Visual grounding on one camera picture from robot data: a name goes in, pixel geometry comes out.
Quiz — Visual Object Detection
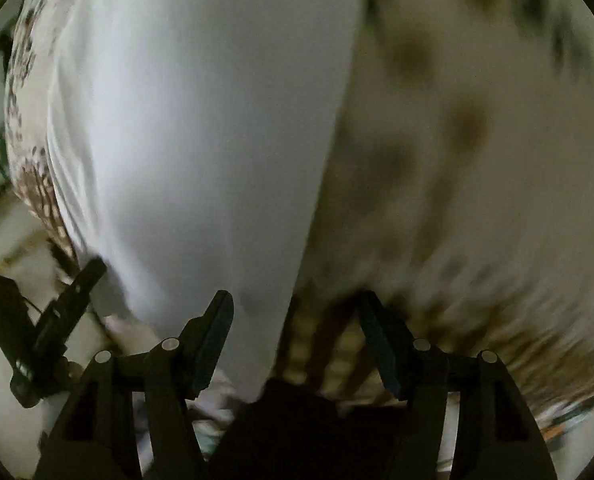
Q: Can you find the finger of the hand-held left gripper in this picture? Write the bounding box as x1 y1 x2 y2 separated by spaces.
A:
33 257 108 357

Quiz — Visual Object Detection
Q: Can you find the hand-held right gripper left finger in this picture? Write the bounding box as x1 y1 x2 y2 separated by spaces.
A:
34 290 235 480

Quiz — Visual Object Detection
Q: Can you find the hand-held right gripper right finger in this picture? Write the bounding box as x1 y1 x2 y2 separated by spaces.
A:
358 290 558 480

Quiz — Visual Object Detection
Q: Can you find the white garment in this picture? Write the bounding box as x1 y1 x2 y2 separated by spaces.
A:
44 0 372 407

